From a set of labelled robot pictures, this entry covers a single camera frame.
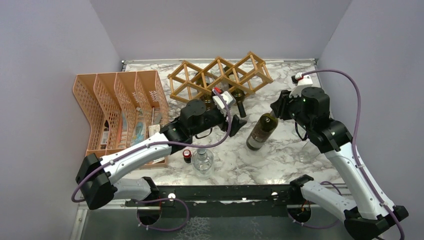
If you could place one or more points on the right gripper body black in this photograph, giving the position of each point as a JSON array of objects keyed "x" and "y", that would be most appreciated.
[{"x": 289, "y": 107}]

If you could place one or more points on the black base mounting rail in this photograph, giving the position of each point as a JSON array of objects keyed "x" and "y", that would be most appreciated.
[{"x": 222, "y": 201}]

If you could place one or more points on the wooden lattice wine rack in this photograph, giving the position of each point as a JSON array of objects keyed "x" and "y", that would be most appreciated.
[{"x": 189, "y": 81}]

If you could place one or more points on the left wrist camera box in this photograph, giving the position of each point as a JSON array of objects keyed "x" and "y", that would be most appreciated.
[{"x": 222, "y": 98}]

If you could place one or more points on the green wine bottle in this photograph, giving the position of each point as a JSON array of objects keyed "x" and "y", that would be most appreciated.
[
  {"x": 206, "y": 98},
  {"x": 238, "y": 94},
  {"x": 261, "y": 132}
]

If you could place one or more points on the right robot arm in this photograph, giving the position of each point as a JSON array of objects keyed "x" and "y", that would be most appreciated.
[{"x": 370, "y": 213}]

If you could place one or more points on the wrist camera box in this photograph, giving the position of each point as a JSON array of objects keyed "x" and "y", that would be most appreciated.
[
  {"x": 301, "y": 82},
  {"x": 222, "y": 98}
]

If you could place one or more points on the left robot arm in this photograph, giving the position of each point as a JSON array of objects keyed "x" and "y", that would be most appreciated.
[{"x": 101, "y": 180}]

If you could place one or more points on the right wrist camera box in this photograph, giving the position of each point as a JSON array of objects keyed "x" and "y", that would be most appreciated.
[{"x": 301, "y": 82}]

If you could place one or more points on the white card box in organizer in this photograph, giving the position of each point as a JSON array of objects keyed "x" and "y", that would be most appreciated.
[{"x": 153, "y": 129}]

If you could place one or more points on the small red capped jar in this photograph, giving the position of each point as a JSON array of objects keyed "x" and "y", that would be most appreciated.
[{"x": 187, "y": 156}]

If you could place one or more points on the round clear glass decanter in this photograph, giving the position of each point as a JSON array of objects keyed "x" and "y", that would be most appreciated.
[{"x": 203, "y": 163}]

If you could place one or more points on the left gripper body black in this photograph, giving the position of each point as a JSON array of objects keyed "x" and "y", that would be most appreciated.
[{"x": 213, "y": 119}]

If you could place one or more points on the peach plastic file organizer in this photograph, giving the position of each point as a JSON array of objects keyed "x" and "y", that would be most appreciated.
[{"x": 120, "y": 106}]

